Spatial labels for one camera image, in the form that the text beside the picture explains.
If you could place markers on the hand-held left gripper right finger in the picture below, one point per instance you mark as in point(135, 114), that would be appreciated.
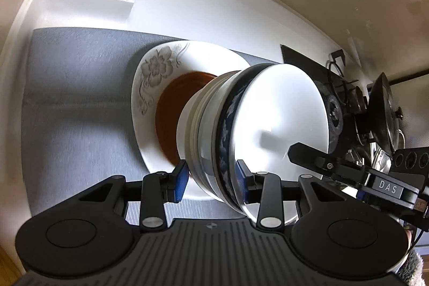
point(242, 180)

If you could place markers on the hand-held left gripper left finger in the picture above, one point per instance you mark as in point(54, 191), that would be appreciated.
point(181, 180)

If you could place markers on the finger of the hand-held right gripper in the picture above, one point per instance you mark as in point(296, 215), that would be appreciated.
point(321, 163)

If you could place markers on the plain white bowl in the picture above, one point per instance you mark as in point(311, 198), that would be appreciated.
point(191, 125)

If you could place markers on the brown round plate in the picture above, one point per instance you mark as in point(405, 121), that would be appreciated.
point(167, 118)

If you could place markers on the white bowl with blue pattern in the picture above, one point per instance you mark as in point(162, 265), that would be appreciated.
point(278, 111)

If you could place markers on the white square floral plate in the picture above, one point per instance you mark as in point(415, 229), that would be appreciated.
point(147, 105)

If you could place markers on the person's right forearm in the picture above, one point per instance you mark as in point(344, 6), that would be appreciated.
point(414, 269)

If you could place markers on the metal stove burner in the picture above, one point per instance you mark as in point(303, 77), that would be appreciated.
point(335, 115)

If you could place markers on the black pot support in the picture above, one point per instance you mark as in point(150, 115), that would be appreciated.
point(342, 78)

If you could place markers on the black gas stove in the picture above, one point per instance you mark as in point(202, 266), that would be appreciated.
point(301, 60)

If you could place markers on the grey table mat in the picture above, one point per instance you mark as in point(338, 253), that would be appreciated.
point(83, 105)

